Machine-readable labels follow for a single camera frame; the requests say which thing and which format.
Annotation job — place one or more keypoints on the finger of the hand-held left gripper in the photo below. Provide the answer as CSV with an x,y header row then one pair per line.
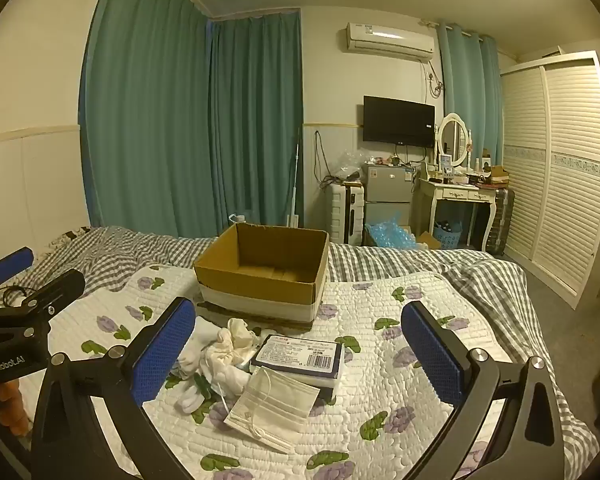
x,y
12,264
55,290

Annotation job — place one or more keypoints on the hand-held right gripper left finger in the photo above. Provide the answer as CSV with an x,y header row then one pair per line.
x,y
162,352

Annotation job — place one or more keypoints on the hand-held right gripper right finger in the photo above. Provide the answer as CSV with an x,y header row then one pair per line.
x,y
432,355

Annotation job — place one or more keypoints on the white sock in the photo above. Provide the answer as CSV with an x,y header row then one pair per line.
x,y
195,350
190,400

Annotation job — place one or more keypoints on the white cloth bundle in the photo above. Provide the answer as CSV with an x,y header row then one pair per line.
x,y
227,375

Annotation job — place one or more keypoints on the white face mask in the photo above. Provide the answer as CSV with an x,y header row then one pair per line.
x,y
252,425
285,392

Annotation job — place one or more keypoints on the dark packet with barcode label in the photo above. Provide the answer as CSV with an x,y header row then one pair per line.
x,y
300,360

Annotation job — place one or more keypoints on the person's left hand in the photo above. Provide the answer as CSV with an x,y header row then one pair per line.
x,y
12,405

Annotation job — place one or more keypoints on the brown patterned pillow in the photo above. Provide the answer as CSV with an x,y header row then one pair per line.
x,y
67,236

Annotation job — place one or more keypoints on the floral quilted bed cover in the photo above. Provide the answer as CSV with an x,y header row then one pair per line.
x,y
375,410

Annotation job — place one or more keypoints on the small cardboard box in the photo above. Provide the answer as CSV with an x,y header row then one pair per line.
x,y
427,241

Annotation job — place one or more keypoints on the blue laundry basket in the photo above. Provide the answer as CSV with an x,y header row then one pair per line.
x,y
449,236

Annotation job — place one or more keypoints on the blue plastic bag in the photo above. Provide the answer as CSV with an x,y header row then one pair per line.
x,y
387,232

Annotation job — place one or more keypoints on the silver suitcase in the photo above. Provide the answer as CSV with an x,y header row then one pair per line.
x,y
501,220

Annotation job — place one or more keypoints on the white dressing table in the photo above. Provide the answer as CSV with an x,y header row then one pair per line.
x,y
455,194

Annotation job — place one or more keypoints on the white suitcase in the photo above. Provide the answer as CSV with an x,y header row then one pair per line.
x,y
345,215

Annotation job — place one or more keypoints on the grey mini fridge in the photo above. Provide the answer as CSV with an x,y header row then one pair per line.
x,y
387,190

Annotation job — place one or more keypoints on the wide teal curtain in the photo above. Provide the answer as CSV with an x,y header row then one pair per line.
x,y
145,110

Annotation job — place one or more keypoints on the clear plastic bag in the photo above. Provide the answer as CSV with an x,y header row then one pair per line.
x,y
351,162

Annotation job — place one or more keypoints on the white mop pole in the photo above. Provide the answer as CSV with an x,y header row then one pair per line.
x,y
294,185

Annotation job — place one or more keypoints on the oval white vanity mirror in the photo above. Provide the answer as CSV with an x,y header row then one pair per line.
x,y
452,137

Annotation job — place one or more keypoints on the white louvred wardrobe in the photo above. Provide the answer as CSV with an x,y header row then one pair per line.
x,y
565,170

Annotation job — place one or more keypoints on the narrow teal curtain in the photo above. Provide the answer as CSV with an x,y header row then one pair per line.
x,y
255,125

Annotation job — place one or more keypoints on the light teal window curtain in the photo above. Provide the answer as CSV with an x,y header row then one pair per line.
x,y
472,90

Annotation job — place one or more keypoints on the white air conditioner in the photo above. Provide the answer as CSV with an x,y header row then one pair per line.
x,y
387,40

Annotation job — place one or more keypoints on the small photo frame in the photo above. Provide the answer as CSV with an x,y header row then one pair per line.
x,y
445,161

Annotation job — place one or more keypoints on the black wall television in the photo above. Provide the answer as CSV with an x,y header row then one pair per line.
x,y
399,121

